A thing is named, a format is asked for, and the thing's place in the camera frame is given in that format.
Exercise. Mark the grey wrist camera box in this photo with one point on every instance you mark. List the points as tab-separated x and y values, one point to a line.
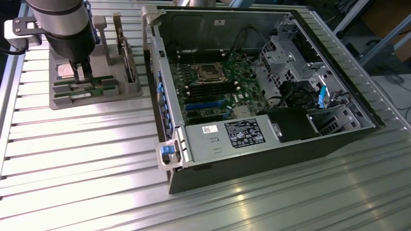
20	30

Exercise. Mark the blue case latch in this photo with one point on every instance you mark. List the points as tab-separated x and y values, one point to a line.
165	150

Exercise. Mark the white barcode sticker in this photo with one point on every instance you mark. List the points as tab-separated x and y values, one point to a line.
209	129

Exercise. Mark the silver chipset heatsink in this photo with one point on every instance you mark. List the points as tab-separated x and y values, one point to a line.
241	111

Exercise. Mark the black open PC case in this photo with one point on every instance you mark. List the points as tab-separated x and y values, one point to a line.
256	166

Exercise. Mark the black RAM slot bank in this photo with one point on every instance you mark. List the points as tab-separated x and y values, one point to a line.
211	88
200	57

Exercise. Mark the green motherboard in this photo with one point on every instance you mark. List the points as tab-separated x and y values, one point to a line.
221	96

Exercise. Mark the CPU socket with metal frame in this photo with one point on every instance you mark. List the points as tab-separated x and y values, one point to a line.
209	72

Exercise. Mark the blue expansion slot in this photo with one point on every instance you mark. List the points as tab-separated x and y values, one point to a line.
203	105

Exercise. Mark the black expansion slot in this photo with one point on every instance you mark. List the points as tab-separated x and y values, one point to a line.
205	118

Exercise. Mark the metal disk bay cage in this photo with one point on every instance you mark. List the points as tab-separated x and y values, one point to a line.
281	62

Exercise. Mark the silver CPU chip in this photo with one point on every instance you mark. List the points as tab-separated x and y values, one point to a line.
65	71

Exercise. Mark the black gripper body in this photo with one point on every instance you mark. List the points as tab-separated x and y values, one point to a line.
70	47

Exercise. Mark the aluminium frame desk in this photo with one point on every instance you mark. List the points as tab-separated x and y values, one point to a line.
379	43

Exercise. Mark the graphics card with metal bracket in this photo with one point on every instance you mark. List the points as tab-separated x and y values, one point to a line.
125	53

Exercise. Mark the green RAM stick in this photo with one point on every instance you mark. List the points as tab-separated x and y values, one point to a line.
102	78
80	88
81	95

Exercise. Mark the grey parts rack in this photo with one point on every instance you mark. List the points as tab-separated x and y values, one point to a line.
96	97

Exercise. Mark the grey power supply unit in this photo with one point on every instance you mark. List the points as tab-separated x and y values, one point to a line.
205	144

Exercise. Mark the black plastic fan shroud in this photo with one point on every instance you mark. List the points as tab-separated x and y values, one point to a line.
289	125

